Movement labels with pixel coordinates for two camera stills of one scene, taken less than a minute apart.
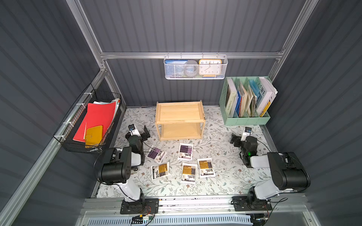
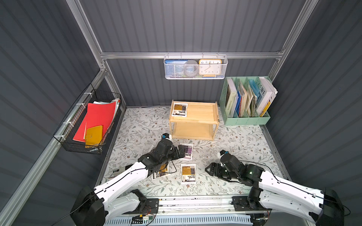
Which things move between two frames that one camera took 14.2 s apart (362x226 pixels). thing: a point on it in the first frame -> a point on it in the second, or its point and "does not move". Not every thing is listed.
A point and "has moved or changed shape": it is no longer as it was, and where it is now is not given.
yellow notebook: [94, 136] does not move
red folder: [97, 115] does not move
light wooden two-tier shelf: [176, 120] has moved or changed shape
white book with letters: [267, 92] does not move
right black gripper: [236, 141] -> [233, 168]
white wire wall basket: [195, 67] does not move
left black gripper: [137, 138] -> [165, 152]
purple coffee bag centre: [185, 151] does not move
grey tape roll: [191, 68] does not move
